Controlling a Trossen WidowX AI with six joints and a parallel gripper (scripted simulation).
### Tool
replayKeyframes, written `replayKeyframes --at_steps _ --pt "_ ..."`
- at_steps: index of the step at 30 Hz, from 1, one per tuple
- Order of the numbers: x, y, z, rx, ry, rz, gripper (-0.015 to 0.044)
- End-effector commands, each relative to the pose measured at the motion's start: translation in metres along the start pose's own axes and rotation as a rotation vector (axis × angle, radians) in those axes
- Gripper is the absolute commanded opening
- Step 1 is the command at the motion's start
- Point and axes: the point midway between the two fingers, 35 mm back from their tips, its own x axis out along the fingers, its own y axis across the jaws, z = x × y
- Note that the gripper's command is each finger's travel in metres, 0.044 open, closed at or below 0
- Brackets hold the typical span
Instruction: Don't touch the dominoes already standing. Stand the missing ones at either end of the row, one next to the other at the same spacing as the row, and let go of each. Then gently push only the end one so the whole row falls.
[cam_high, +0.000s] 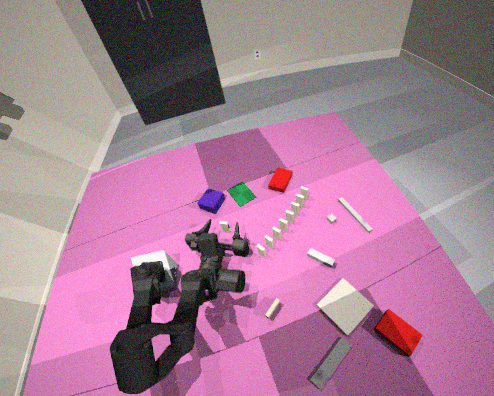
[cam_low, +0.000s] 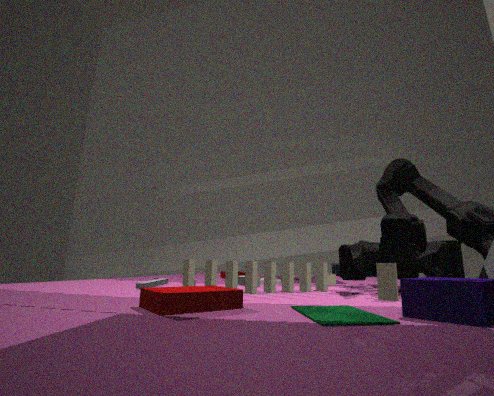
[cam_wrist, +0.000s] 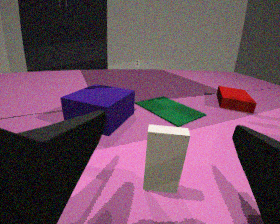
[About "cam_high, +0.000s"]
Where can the cream flat square tile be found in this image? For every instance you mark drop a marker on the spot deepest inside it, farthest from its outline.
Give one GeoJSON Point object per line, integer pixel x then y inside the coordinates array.
{"type": "Point", "coordinates": [345, 306]}

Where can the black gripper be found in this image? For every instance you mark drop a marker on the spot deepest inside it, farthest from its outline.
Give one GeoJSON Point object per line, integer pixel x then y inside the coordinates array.
{"type": "Point", "coordinates": [239, 246]}

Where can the purple block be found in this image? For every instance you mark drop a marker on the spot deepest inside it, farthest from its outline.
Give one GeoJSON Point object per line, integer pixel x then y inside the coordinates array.
{"type": "Point", "coordinates": [211, 200]}

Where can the green flat panel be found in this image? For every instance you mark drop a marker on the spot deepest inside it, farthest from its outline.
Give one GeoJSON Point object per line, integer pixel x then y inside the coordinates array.
{"type": "Point", "coordinates": [241, 194]}

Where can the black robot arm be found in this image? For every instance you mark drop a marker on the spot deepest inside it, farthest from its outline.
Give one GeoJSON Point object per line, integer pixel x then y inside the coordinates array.
{"type": "Point", "coordinates": [132, 349]}

